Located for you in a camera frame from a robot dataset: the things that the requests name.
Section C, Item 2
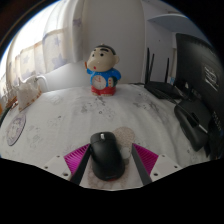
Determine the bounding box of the white printed tablecloth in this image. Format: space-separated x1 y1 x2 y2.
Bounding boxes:
0 83 211 191

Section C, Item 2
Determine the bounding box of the black computer monitor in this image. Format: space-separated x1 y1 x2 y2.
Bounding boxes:
175 32 224 159

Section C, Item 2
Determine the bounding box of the cloth-covered white kettle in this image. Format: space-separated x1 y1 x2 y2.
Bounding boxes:
14 74 49 113

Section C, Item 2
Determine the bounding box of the white wall shelf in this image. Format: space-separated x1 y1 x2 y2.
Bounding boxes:
146 13 201 34

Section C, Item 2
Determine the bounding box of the black computer mouse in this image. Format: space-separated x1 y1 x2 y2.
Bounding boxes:
89 131 126 182

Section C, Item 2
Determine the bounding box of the round purple printed mouse pad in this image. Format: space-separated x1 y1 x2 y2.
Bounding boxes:
5 113 27 147

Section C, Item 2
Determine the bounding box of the black router with antennas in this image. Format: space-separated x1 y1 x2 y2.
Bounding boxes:
143 47 183 100

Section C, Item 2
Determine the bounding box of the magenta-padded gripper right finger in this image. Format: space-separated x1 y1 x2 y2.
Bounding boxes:
131 143 184 186

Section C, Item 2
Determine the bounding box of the black keyboard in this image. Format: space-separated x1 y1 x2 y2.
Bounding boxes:
0 104 11 126

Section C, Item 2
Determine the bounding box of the white star-print curtain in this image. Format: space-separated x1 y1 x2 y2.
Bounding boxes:
0 0 88 98

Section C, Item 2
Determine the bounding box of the cartoon boy figurine clock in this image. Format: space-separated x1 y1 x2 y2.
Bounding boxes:
84 44 122 97

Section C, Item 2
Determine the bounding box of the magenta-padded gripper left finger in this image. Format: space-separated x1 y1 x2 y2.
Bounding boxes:
40 143 92 186

